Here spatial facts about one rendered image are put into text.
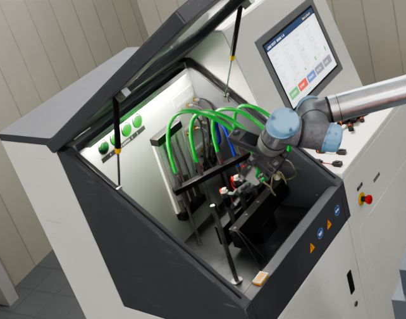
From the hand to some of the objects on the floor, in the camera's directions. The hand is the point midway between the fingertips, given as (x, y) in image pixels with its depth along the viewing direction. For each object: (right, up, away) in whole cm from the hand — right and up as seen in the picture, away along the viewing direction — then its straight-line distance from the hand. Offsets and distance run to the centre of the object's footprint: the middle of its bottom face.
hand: (249, 168), depth 195 cm
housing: (+7, -80, +135) cm, 157 cm away
